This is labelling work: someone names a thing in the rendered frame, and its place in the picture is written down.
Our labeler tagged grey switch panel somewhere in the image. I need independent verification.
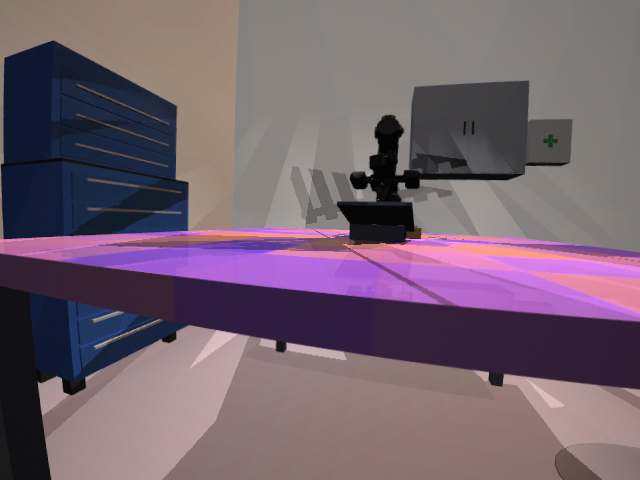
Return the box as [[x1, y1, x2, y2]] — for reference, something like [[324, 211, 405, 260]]
[[337, 202, 415, 242]]

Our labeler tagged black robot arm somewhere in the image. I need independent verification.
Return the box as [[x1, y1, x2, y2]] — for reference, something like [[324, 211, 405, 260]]
[[370, 115, 404, 202]]

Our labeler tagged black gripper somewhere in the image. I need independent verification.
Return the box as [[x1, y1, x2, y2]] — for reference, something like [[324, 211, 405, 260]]
[[350, 170, 420, 202]]

